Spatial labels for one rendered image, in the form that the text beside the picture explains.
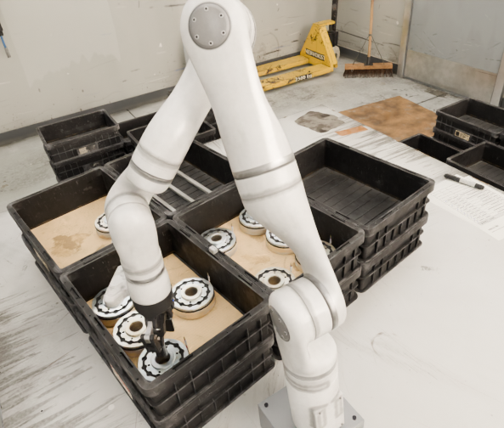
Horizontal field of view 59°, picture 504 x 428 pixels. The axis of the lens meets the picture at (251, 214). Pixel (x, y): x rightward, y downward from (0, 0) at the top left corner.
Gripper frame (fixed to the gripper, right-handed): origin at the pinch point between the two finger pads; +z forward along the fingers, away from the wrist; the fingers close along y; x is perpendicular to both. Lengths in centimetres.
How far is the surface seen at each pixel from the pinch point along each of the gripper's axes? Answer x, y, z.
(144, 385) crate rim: -1.0, -13.7, -5.1
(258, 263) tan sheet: -16.3, 27.6, 5.2
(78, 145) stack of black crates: 94, 149, 36
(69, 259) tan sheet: 35.2, 28.1, 5.6
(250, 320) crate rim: -17.5, 1.7, -4.4
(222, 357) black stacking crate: -12.2, -3.4, 0.9
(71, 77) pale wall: 172, 301, 53
